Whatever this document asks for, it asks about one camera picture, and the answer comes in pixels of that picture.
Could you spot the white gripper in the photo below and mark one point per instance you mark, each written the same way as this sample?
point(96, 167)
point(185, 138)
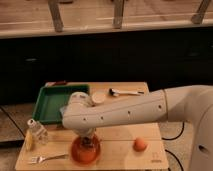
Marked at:
point(86, 132)

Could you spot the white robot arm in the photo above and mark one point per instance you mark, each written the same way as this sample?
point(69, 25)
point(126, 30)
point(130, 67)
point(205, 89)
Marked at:
point(193, 104)

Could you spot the dark grapes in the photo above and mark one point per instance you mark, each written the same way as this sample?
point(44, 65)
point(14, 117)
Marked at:
point(87, 142)

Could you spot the red bowl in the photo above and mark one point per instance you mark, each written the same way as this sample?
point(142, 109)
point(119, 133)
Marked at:
point(84, 155)

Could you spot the clear plastic bottle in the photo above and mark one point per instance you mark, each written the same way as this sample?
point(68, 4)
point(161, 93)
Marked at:
point(38, 131)

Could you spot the green plastic tray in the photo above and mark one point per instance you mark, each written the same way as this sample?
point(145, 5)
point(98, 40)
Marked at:
point(51, 99)

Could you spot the silver fork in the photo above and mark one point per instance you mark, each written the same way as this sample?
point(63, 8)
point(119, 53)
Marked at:
point(40, 159)

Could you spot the orange fruit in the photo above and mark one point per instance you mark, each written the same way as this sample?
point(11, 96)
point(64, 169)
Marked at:
point(139, 144)

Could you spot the yellow banana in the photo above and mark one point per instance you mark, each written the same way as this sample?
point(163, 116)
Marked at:
point(29, 141)

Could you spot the wooden chair leg middle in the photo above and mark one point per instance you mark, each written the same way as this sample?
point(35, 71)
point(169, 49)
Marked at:
point(118, 13)

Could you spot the wooden chair leg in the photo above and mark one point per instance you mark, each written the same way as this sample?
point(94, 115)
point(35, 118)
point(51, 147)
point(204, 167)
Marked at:
point(197, 18)
point(118, 13)
point(55, 14)

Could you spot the wooden chair leg left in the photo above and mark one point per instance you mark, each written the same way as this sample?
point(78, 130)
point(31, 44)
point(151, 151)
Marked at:
point(55, 14)

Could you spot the wooden chair leg right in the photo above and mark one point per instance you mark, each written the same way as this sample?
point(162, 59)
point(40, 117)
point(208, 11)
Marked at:
point(197, 18)

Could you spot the white handled brush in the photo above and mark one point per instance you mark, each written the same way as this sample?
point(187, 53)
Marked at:
point(116, 92)

